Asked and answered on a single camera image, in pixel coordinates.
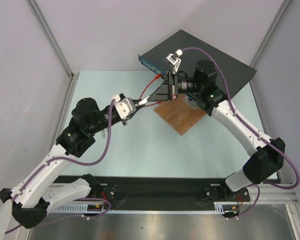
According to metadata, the silver sfp module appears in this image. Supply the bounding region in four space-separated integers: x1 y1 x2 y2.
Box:
101 130 106 139
137 96 149 106

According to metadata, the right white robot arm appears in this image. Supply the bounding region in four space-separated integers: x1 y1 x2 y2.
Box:
146 58 286 201

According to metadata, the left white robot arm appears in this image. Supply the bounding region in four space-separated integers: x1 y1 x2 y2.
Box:
0 93 148 229

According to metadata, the wooden board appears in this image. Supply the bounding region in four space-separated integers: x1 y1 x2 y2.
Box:
154 94 206 136

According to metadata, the red ethernet cable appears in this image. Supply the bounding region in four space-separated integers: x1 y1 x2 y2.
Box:
138 72 164 109

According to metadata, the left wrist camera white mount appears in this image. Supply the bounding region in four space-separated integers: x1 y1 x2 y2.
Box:
111 94 136 120

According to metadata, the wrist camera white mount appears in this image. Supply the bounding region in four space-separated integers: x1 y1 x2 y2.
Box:
165 49 183 74
111 94 136 120

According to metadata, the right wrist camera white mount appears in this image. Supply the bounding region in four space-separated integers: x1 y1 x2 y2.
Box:
165 49 183 74

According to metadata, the black network switch blue front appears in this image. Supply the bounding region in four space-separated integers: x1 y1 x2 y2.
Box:
137 29 257 101

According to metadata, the left aluminium frame post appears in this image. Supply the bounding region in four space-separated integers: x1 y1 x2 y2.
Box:
24 0 79 81

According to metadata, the aluminium frame post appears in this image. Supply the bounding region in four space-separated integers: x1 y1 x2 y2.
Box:
24 0 79 81
249 0 293 68

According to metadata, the slotted cable duct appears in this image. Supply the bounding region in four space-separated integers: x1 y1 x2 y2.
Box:
50 201 239 215

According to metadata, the right aluminium frame post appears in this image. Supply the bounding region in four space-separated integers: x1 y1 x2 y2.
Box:
249 0 293 68

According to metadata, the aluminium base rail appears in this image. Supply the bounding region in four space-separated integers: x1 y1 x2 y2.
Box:
244 184 299 205

